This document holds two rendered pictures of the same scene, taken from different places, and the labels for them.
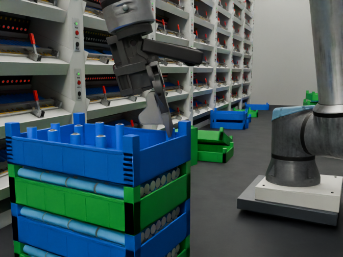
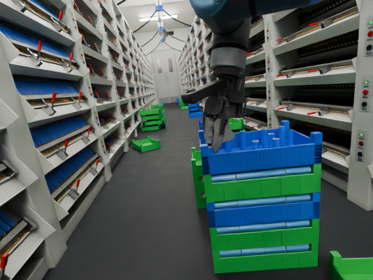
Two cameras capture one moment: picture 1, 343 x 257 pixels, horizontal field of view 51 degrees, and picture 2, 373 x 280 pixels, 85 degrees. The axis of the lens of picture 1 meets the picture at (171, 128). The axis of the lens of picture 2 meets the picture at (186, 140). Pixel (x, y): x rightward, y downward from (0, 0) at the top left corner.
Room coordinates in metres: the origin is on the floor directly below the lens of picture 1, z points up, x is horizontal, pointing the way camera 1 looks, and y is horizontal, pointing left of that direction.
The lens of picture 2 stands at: (1.14, -0.28, 0.55)
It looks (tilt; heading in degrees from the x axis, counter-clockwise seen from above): 14 degrees down; 155
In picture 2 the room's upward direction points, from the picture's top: 7 degrees counter-clockwise
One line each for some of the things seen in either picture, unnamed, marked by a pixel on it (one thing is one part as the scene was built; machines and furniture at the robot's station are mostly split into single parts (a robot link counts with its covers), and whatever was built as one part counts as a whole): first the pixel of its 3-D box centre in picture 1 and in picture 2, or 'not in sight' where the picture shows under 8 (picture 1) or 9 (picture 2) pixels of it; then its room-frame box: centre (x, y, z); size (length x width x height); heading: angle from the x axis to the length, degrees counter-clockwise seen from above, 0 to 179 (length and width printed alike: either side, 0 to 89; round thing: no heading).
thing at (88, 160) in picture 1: (100, 142); (250, 144); (0.69, 0.14, 0.36); 0.30 x 0.20 x 0.08; 61
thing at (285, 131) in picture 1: (295, 129); not in sight; (1.26, -0.44, 0.29); 0.17 x 0.15 x 0.18; 36
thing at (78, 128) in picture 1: (79, 140); (271, 143); (0.72, 0.19, 0.36); 0.02 x 0.02 x 0.06
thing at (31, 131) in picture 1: (32, 143); (282, 136); (0.69, 0.27, 0.36); 0.02 x 0.02 x 0.06
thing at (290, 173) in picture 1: (292, 166); not in sight; (1.26, -0.44, 0.15); 0.19 x 0.19 x 0.10
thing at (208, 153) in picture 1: (204, 150); not in sight; (2.03, -0.19, 0.04); 0.30 x 0.20 x 0.08; 68
